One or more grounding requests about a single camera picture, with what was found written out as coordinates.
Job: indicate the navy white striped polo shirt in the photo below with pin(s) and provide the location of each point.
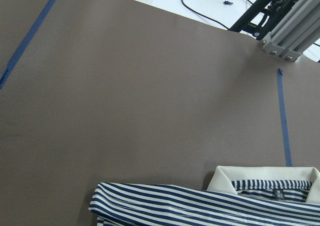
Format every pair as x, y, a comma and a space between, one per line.
236, 196

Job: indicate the brown paper table cover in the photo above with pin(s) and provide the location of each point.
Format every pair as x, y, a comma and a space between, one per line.
120, 91

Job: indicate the black tripod stand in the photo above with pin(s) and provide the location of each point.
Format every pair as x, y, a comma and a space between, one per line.
244, 22

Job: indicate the aluminium frame post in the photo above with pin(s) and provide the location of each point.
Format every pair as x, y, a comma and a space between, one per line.
296, 32

